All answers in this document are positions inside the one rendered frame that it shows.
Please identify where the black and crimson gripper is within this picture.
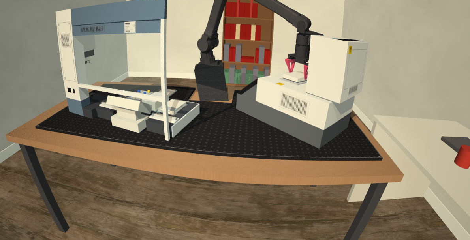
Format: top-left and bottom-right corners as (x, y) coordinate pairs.
(285, 44), (309, 79)

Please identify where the cream benchtop instrument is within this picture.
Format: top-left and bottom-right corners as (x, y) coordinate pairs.
(236, 35), (368, 149)

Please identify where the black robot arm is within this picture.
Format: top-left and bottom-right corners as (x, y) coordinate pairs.
(197, 0), (323, 68)

